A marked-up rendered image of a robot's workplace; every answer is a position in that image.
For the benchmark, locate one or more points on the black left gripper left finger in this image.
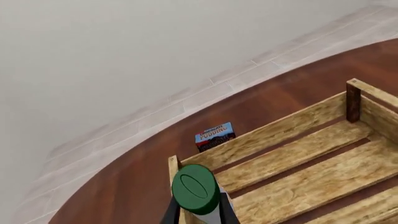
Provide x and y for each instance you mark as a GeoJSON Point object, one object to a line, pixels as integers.
{"type": "Point", "coordinates": [171, 215]}

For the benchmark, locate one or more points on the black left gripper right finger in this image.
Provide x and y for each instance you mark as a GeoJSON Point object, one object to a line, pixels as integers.
{"type": "Point", "coordinates": [226, 213]}

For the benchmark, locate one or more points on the wooden slat tray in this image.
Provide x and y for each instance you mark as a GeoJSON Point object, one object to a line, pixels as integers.
{"type": "Point", "coordinates": [298, 168]}

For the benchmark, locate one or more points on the chocolate pudding box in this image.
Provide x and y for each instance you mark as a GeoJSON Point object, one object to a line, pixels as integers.
{"type": "Point", "coordinates": [215, 137]}

